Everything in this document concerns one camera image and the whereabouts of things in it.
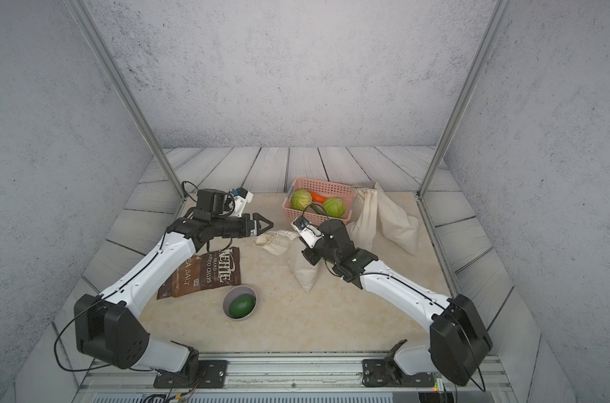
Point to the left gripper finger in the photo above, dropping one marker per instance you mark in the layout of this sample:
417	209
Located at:
261	220
261	227

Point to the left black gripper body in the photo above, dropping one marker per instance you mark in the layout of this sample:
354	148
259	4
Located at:
236	227

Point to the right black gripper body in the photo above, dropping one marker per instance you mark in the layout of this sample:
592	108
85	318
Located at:
321	251

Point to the beige cloth bag front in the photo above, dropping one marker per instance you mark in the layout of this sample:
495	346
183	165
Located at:
287	244

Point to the beige cloth bag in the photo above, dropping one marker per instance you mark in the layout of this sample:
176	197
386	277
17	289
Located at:
363	226
396	225
287	244

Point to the brown kettle chips bag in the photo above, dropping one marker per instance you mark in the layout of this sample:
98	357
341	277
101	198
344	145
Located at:
212	270

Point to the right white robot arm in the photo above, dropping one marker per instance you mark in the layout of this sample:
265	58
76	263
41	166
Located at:
458	340

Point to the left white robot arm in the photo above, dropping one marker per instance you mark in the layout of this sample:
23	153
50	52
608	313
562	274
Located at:
107	325

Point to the beige cloth bag back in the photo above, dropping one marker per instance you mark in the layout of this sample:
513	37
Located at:
396	225

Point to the green cucumber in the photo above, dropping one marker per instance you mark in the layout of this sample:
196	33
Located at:
317	209

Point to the right green cabbage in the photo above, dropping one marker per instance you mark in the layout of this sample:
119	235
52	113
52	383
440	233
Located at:
334	207

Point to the green cabbage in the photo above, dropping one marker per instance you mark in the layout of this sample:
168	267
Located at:
334	207
301	199

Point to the left green cabbage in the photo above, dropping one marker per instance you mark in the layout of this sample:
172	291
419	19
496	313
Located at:
301	199

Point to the pink plastic basket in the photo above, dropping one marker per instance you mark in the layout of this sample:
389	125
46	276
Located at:
323	188

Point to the orange carrot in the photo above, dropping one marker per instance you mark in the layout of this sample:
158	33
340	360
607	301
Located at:
318	199

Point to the grey bowl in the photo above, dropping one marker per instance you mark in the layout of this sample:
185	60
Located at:
235	292

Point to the green avocado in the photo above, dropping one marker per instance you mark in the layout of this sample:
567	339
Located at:
241	306

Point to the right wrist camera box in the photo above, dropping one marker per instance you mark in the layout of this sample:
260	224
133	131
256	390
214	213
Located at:
308	233

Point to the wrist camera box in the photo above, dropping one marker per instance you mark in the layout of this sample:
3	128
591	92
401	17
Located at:
241	197
308	233

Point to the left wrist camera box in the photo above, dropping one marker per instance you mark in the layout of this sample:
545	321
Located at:
241	197

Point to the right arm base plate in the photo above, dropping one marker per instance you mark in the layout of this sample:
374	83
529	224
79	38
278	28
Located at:
384	372

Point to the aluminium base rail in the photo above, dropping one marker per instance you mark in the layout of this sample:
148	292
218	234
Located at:
326	377

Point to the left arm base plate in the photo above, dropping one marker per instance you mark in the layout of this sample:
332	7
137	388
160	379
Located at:
199	373

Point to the left aluminium frame post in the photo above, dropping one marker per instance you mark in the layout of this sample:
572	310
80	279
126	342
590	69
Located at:
85	22

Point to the aluminium frame post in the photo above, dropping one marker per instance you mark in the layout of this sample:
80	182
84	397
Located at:
476	68
85	22

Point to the right aluminium frame post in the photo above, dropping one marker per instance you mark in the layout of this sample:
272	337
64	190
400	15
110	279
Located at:
476	68

